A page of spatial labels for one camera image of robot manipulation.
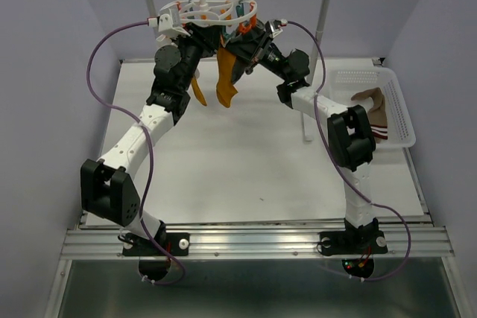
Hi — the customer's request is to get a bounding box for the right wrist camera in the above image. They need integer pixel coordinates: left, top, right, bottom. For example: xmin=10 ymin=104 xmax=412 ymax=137
xmin=265 ymin=19 xmax=288 ymax=39

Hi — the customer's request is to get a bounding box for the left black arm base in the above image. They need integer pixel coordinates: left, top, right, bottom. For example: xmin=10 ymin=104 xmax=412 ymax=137
xmin=117 ymin=232 xmax=190 ymax=257

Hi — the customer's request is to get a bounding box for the aluminium rail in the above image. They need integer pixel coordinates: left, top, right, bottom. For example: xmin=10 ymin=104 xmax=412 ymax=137
xmin=60 ymin=224 xmax=454 ymax=261

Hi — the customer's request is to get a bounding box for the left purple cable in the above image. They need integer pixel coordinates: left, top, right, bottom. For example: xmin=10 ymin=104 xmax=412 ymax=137
xmin=86 ymin=19 xmax=186 ymax=287

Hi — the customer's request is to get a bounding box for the white clip hanger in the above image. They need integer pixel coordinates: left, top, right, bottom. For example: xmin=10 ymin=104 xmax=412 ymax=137
xmin=159 ymin=0 xmax=258 ymax=34

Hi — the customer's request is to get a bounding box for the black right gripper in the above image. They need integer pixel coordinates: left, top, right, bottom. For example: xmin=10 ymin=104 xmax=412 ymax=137
xmin=224 ymin=31 xmax=289 ymax=81

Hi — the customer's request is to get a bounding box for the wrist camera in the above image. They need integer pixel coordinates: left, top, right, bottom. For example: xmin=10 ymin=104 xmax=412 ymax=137
xmin=148 ymin=7 xmax=190 ymax=39
xmin=265 ymin=19 xmax=288 ymax=39

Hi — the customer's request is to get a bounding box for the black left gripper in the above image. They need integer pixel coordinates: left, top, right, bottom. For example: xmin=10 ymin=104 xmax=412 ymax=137
xmin=170 ymin=22 xmax=222 ymax=91

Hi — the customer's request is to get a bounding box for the white plastic basket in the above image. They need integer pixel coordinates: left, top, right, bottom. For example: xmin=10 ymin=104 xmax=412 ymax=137
xmin=326 ymin=66 xmax=416 ymax=149

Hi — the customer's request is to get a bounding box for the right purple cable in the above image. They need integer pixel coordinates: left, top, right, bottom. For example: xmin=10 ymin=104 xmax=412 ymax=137
xmin=282 ymin=20 xmax=413 ymax=284

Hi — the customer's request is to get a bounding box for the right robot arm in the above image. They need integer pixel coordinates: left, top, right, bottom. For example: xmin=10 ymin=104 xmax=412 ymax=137
xmin=226 ymin=21 xmax=386 ymax=256

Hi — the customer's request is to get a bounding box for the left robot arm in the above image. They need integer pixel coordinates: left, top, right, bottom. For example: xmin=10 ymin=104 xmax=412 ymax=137
xmin=80 ymin=25 xmax=222 ymax=254

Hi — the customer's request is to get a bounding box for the grey sock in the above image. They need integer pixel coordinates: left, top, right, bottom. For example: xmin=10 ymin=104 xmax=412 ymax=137
xmin=230 ymin=57 xmax=247 ymax=85

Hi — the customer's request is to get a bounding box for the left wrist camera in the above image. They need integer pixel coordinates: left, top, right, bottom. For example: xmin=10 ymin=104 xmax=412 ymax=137
xmin=148 ymin=7 xmax=190 ymax=39

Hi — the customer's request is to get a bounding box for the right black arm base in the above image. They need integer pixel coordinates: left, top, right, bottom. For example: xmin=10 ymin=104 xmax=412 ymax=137
xmin=317 ymin=227 xmax=388 ymax=256

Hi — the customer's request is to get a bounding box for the purple cable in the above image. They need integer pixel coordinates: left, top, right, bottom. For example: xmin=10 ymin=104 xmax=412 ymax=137
xmin=282 ymin=20 xmax=413 ymax=284
xmin=86 ymin=19 xmax=186 ymax=287

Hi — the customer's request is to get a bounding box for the mustard yellow sock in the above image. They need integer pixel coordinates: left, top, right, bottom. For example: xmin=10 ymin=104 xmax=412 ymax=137
xmin=216 ymin=47 xmax=238 ymax=108
xmin=191 ymin=76 xmax=207 ymax=106

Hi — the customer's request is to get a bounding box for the brown beige sock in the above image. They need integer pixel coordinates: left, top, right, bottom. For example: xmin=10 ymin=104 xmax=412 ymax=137
xmin=351 ymin=87 xmax=388 ymax=143

